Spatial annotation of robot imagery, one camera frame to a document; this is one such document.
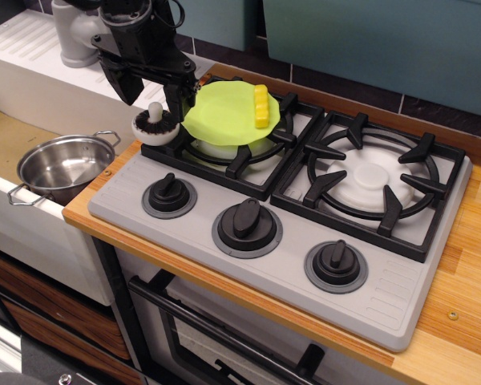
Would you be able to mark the middle black stove knob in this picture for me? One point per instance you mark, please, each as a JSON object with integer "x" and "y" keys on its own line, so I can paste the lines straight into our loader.
{"x": 247, "y": 230}

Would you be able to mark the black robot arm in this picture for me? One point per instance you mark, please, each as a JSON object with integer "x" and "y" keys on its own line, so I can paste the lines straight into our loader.
{"x": 141, "y": 45}

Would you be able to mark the left black burner grate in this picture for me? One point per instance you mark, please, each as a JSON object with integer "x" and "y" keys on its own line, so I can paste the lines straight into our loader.
{"x": 251, "y": 169}

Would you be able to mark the yellow toy fry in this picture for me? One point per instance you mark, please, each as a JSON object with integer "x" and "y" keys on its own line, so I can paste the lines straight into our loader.
{"x": 261, "y": 106}

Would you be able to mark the grey toy faucet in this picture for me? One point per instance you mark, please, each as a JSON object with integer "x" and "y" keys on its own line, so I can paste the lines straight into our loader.
{"x": 75, "y": 29}

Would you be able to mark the right black stove knob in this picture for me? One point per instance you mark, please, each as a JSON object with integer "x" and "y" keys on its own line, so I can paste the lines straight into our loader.
{"x": 336, "y": 267}

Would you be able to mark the grey toy stove top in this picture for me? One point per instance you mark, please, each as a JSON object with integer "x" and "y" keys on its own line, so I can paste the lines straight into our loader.
{"x": 384, "y": 310}

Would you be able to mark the black stove knob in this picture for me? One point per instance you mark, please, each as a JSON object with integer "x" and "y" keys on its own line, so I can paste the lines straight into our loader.
{"x": 169, "y": 198}
{"x": 247, "y": 230}
{"x": 336, "y": 267}

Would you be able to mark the black burner grate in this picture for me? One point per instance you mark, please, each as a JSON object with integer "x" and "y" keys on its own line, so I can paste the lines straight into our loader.
{"x": 251, "y": 169}
{"x": 391, "y": 189}

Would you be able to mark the green plastic plate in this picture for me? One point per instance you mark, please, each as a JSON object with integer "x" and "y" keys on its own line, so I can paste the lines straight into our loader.
{"x": 224, "y": 114}

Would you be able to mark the left black stove knob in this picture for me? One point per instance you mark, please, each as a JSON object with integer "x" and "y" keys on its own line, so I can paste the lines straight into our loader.
{"x": 169, "y": 198}

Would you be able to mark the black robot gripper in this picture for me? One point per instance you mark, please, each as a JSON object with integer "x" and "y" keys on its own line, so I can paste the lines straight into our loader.
{"x": 141, "y": 45}

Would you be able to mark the wooden drawer fronts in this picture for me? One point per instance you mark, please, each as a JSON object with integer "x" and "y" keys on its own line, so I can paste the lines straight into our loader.
{"x": 65, "y": 321}

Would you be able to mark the white toy sink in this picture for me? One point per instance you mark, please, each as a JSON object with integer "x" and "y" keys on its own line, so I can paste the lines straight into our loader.
{"x": 40, "y": 99}

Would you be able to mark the toy oven door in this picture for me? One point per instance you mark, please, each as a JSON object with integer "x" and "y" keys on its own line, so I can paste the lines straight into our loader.
{"x": 218, "y": 354}

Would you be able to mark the small steel pot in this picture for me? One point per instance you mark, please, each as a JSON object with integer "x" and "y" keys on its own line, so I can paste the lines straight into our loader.
{"x": 59, "y": 169}

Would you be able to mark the white toy mushroom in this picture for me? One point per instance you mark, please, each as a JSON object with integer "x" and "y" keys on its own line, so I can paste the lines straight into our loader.
{"x": 155, "y": 126}

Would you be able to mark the right black burner grate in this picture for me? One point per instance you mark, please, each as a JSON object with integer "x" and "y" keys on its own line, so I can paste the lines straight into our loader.
{"x": 391, "y": 189}

